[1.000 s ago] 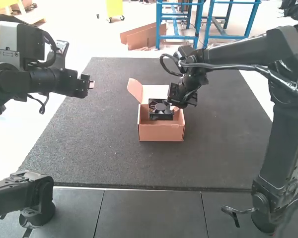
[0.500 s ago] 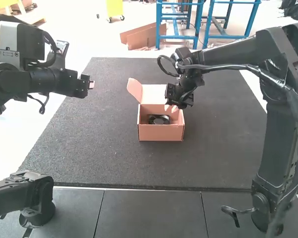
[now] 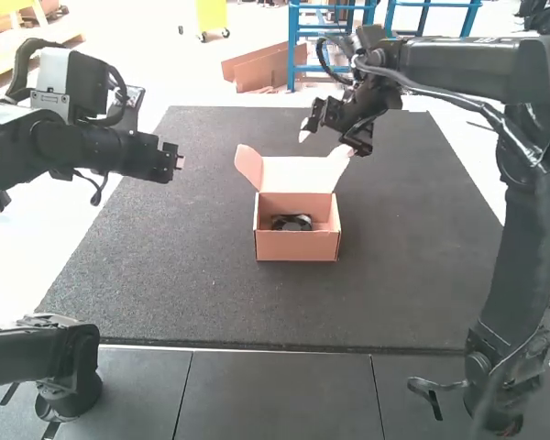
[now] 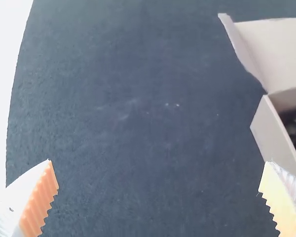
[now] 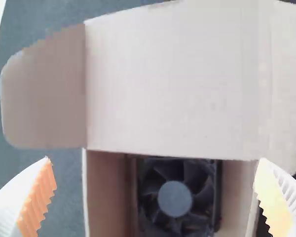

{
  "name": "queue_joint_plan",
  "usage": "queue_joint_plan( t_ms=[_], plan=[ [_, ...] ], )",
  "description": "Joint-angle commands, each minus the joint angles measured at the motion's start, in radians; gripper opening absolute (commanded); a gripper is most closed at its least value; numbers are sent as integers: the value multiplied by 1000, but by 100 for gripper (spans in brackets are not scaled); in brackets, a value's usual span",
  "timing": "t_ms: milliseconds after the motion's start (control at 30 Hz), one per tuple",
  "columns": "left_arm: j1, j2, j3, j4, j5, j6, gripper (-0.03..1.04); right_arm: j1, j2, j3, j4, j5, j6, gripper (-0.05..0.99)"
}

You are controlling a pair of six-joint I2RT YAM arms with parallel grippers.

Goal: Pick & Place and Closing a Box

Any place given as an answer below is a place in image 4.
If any cardboard box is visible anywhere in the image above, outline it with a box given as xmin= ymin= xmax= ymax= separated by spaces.
xmin=217 ymin=12 xmax=296 ymax=185

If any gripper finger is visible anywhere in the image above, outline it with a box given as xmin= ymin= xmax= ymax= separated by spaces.
xmin=0 ymin=158 xmax=60 ymax=237
xmin=256 ymin=161 xmax=296 ymax=237

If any black mat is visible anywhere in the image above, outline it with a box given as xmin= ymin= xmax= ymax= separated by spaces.
xmin=5 ymin=0 xmax=296 ymax=237

